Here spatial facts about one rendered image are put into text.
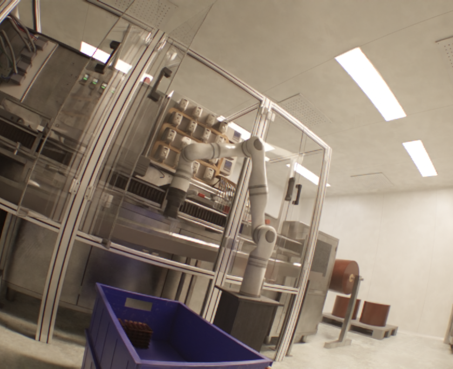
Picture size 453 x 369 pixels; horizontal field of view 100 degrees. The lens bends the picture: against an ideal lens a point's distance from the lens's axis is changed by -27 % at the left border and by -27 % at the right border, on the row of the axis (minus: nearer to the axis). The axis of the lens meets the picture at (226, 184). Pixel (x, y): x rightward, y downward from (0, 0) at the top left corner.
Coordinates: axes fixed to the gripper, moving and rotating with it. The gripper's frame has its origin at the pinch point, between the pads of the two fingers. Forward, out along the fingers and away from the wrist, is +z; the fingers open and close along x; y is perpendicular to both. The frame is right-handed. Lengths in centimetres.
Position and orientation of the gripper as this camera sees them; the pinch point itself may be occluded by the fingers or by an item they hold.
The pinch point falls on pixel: (170, 235)
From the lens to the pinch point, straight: 103.8
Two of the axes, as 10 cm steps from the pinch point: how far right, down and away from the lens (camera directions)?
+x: 4.3, -1.3, -8.9
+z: -2.7, 9.3, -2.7
